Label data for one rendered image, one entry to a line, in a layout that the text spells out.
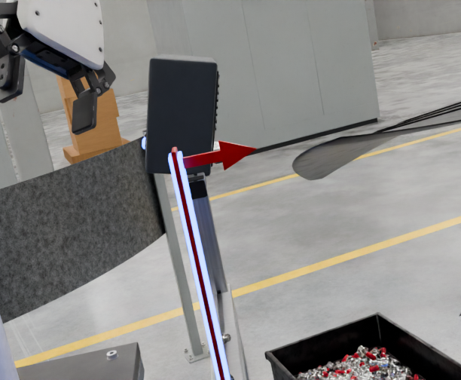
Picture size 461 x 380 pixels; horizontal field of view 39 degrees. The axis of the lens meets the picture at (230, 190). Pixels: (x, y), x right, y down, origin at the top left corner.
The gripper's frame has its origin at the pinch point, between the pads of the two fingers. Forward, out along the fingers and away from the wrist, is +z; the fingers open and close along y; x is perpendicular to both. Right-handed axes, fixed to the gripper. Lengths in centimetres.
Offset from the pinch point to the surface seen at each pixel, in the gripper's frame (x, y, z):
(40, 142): 288, 219, -160
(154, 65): 13.8, 30.7, -24.5
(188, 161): -18.4, -0.9, 11.5
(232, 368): 2.4, 32.8, 23.4
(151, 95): 15.9, 32.4, -20.7
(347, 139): -32.1, -1.7, 14.1
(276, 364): -4.9, 31.6, 23.7
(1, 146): 434, 288, -226
